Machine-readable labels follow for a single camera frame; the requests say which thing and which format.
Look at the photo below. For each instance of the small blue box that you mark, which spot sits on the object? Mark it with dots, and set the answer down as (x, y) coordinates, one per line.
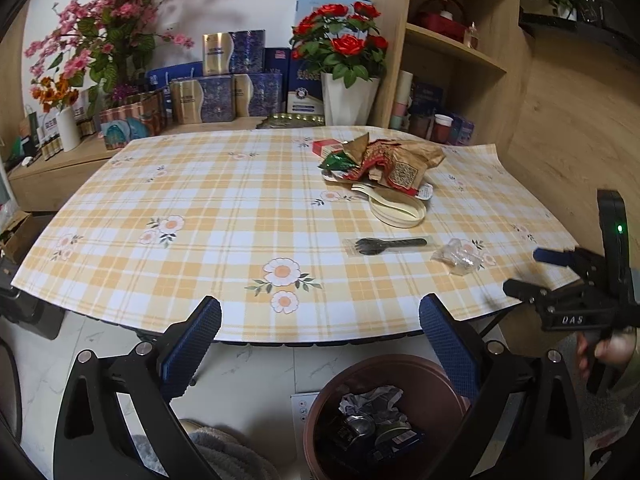
(464, 131)

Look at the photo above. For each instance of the white power strip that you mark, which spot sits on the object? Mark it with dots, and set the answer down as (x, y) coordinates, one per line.
(302, 410)

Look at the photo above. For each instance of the pink blossom plant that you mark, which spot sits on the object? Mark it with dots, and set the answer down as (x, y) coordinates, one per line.
(115, 15)

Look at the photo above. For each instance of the grey fuzzy slipper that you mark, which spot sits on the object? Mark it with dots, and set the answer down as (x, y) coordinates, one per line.
(225, 455)

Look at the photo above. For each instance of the black plastic spork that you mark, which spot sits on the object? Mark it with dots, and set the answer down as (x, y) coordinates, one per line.
(390, 245)

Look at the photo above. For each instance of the red rose plant white pot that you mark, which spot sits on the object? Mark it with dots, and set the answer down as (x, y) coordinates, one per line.
(347, 100)

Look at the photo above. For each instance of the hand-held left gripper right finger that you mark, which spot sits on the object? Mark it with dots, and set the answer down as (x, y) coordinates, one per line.
(447, 345)

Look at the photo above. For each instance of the person's patterned clothing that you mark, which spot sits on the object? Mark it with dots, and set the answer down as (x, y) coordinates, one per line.
(607, 425)

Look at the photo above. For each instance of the silver wrapper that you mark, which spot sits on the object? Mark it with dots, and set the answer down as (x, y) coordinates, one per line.
(370, 400)

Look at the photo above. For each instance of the brown plastic bin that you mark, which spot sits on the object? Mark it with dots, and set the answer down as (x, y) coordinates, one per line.
(450, 385)

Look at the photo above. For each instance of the yellow checked floral tablecloth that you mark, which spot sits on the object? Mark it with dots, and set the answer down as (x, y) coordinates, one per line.
(210, 200)

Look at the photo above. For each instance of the stack of pastel cups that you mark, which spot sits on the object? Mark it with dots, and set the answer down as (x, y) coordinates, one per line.
(401, 100)

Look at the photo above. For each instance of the cream plastic fork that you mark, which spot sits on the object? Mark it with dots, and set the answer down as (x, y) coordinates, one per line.
(362, 189)

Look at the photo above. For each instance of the red cup white lid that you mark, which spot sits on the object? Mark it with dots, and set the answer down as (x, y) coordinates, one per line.
(442, 131)

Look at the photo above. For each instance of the striped planter box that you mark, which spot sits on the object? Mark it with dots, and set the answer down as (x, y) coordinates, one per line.
(135, 112)

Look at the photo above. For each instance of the teal printed box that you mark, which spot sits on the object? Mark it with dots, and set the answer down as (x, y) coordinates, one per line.
(120, 135)

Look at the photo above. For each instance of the cream round plastic lid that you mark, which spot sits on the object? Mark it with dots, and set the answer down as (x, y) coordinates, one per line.
(395, 212)

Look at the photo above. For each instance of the clear glass bottle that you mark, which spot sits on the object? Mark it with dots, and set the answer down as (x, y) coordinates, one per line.
(471, 37)

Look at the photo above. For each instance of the gold chocolate tray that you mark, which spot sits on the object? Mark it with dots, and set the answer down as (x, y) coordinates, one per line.
(290, 120)

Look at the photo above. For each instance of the dark blue book box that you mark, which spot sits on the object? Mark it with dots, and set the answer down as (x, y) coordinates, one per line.
(427, 97)

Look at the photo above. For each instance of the row of small bottles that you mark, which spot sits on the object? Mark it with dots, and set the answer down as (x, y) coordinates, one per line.
(50, 146)

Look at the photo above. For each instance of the person's right hand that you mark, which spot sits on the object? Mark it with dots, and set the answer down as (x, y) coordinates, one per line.
(612, 350)

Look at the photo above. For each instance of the blue box white label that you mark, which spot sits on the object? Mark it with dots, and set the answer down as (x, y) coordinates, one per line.
(305, 95)

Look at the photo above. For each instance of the tall white blue box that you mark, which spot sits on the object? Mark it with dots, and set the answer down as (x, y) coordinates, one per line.
(310, 2)

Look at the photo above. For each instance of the clear plastic wrapper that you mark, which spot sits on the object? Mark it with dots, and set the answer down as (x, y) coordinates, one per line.
(457, 257)

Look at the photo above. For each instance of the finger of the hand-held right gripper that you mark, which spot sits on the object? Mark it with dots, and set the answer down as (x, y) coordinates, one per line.
(525, 292)
(550, 256)

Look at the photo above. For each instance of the flat blue box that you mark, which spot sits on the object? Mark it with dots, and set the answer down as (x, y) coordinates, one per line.
(170, 76)

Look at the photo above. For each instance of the green snack wrapper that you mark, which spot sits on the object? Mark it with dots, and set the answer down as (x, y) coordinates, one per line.
(337, 162)

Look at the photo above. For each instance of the dark wall counter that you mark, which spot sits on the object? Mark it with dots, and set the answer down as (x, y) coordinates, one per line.
(575, 30)

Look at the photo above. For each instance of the small white sauce packet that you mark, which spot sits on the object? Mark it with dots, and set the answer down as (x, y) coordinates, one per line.
(424, 192)

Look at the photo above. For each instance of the black chair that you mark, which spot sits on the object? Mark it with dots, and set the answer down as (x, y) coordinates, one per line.
(10, 390)

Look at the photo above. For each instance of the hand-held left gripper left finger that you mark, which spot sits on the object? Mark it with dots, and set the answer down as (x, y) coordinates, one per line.
(192, 345)

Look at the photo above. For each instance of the green paper bag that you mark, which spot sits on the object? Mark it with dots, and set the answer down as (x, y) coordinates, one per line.
(30, 132)

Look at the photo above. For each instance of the red white cigarette pack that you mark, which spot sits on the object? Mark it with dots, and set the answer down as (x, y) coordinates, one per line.
(325, 146)

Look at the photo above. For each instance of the cardboard box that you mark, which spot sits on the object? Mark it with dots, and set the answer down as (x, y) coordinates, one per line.
(15, 235)

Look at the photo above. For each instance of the brown paper bag red trim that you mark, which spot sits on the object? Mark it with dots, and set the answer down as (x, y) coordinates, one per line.
(410, 170)

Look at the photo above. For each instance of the wooden shelf unit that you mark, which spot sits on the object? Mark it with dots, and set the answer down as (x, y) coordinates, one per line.
(450, 45)

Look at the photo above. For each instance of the red gift basket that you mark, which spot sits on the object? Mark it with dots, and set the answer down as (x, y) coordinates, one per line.
(440, 22)

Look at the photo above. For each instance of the orange flowers white vase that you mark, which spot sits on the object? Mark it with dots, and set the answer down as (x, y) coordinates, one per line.
(67, 130)

